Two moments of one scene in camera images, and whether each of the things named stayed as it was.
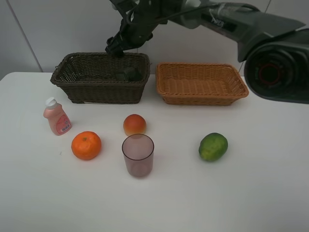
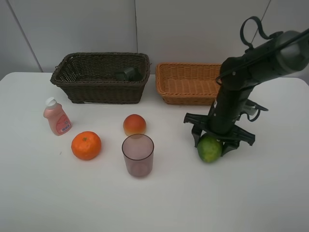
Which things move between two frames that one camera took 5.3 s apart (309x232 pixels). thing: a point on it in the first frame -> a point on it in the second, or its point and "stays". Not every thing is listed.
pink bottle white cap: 59,121 stays
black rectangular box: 131,74 stays
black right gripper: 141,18 -> 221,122
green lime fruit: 213,147 stays
